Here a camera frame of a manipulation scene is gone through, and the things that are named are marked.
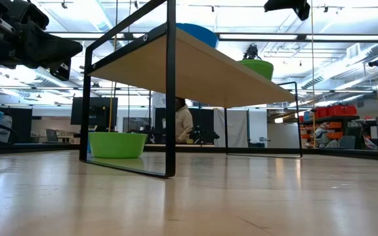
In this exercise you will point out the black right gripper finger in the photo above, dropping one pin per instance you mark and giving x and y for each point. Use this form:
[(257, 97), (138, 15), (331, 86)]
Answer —
[(279, 5)]

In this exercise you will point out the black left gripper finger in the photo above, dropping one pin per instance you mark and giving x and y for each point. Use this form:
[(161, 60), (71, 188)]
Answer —
[(44, 57), (44, 41)]

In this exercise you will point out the small blue plastic bowl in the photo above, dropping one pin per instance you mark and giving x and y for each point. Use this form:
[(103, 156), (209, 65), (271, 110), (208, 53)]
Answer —
[(90, 149)]

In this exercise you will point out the small green plastic bowl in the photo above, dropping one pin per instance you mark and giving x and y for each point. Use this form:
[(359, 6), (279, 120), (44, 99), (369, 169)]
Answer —
[(117, 145)]

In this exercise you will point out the black beam with light strips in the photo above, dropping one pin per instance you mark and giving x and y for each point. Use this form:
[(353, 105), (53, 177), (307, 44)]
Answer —
[(215, 36)]

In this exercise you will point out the black monitor screen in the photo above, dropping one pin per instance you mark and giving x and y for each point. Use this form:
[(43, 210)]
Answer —
[(94, 111)]

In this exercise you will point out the grey office chair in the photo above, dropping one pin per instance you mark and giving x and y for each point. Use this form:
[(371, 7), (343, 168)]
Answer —
[(52, 135), (348, 142)]

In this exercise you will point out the person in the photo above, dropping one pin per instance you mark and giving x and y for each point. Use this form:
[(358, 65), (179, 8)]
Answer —
[(184, 123), (5, 126)]

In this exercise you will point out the metal shelf with red bins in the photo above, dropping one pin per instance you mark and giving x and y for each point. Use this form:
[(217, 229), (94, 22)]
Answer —
[(336, 110)]

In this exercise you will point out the wooden riser shelf black legs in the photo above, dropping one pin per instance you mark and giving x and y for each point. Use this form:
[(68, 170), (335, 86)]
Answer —
[(192, 75)]

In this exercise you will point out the white curtain panel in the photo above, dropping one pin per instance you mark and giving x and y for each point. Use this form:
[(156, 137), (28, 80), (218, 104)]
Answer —
[(236, 128)]

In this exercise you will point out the black partition panel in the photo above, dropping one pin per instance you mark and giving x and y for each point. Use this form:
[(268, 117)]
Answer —
[(205, 118)]

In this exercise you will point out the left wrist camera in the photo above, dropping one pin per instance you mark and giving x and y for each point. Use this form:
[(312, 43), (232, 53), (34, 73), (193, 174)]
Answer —
[(34, 16)]

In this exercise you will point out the black camera on mount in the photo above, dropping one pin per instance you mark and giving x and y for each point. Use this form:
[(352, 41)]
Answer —
[(250, 52)]

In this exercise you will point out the silver air duct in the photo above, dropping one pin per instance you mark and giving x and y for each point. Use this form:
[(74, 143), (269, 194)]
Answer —
[(317, 81)]

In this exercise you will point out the black dome camera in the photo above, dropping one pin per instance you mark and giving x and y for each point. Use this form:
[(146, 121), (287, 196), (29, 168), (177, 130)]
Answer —
[(376, 62)]

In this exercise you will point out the black aluminium rig frame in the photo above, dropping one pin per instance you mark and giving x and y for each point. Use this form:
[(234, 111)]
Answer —
[(340, 152)]

